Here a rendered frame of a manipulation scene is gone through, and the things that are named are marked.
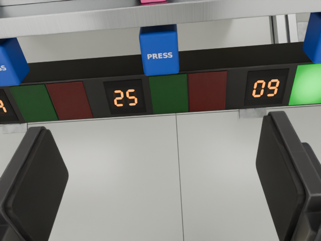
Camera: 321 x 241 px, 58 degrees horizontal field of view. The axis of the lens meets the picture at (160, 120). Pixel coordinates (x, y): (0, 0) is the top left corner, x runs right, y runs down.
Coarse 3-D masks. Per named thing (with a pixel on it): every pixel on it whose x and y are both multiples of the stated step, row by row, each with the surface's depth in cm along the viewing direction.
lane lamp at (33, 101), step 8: (16, 88) 23; (24, 88) 23; (32, 88) 23; (40, 88) 23; (16, 96) 23; (24, 96) 23; (32, 96) 23; (40, 96) 23; (48, 96) 23; (24, 104) 24; (32, 104) 24; (40, 104) 24; (48, 104) 24; (24, 112) 24; (32, 112) 24; (40, 112) 24; (48, 112) 24; (32, 120) 25; (40, 120) 25
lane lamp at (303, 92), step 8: (312, 64) 21; (320, 64) 21; (296, 72) 22; (304, 72) 21; (312, 72) 21; (320, 72) 21; (296, 80) 22; (304, 80) 22; (312, 80) 22; (320, 80) 22; (296, 88) 22; (304, 88) 22; (312, 88) 22; (320, 88) 22; (296, 96) 23; (304, 96) 23; (312, 96) 23; (320, 96) 23; (296, 104) 23
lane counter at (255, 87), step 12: (252, 72) 22; (264, 72) 22; (276, 72) 22; (288, 72) 22; (252, 84) 22; (264, 84) 22; (276, 84) 22; (252, 96) 23; (264, 96) 23; (276, 96) 23
